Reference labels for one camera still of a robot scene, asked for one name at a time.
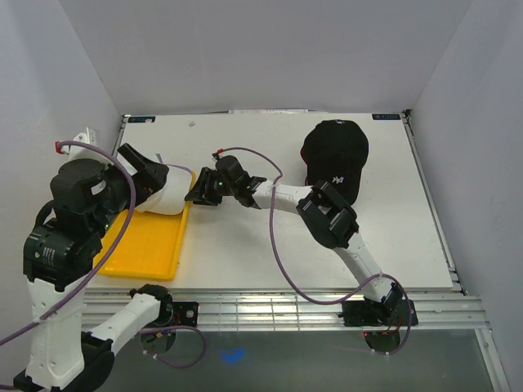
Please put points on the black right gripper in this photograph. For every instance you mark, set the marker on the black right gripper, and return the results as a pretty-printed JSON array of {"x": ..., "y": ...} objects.
[{"x": 198, "y": 194}]

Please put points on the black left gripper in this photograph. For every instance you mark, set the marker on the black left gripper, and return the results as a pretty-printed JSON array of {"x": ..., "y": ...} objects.
[{"x": 149, "y": 178}]

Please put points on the white baseball cap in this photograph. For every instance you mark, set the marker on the white baseball cap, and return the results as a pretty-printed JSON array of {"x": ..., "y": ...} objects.
[{"x": 170, "y": 200}]

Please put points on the black baseball cap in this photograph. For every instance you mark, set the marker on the black baseball cap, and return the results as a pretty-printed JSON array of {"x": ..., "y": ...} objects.
[{"x": 337, "y": 151}]

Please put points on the red baseball cap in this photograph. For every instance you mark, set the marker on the red baseball cap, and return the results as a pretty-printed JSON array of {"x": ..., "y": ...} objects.
[{"x": 304, "y": 155}]

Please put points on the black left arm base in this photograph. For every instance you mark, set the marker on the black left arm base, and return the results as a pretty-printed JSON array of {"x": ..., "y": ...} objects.
[{"x": 181, "y": 314}]

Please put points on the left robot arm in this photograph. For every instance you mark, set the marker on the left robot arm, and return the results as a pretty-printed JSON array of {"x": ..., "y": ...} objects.
[{"x": 59, "y": 257}]

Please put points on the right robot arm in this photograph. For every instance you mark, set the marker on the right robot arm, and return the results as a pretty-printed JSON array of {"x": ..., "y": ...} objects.
[{"x": 329, "y": 218}]

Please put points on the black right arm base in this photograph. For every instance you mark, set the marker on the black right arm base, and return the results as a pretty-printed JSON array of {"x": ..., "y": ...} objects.
[{"x": 381, "y": 326}]

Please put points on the yellow plastic tray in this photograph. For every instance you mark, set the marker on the yellow plastic tray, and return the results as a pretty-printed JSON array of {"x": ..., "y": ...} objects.
[{"x": 150, "y": 247}]

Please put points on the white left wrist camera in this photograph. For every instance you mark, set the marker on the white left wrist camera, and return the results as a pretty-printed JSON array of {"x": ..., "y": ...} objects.
[{"x": 87, "y": 137}]

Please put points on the aluminium table edge rail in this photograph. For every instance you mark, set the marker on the aluminium table edge rail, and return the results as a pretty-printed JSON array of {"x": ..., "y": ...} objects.
[{"x": 236, "y": 311}]

